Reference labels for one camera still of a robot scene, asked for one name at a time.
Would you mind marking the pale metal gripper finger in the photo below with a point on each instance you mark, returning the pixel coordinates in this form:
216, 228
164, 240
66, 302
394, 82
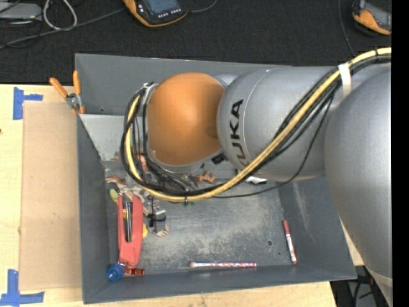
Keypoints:
154, 205
160, 217

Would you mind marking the red plastic tool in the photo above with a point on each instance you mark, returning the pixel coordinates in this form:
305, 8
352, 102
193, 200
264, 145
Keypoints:
136, 235

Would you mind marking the brown toy animal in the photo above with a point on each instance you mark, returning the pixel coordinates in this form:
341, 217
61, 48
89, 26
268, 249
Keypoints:
206, 177
115, 180

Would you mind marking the yellow toy piece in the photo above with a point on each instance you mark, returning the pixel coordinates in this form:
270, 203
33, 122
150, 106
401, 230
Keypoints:
114, 195

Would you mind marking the grey metal bin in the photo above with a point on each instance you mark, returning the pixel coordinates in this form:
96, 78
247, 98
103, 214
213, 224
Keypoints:
220, 229

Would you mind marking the blue round cap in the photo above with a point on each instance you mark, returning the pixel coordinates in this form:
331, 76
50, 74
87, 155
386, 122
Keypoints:
115, 272

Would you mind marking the pink patterned pen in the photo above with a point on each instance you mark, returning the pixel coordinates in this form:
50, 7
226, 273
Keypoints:
223, 264

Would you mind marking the small white object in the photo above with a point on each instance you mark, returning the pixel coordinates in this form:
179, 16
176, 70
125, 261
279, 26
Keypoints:
256, 180

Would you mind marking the brown cardboard board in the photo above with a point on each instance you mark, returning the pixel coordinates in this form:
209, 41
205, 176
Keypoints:
48, 197

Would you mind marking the red and white pen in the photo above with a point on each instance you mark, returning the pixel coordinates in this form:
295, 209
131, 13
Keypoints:
289, 241

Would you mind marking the black cylinder on white bracket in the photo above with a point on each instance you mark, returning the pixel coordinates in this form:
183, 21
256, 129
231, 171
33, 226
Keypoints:
219, 159

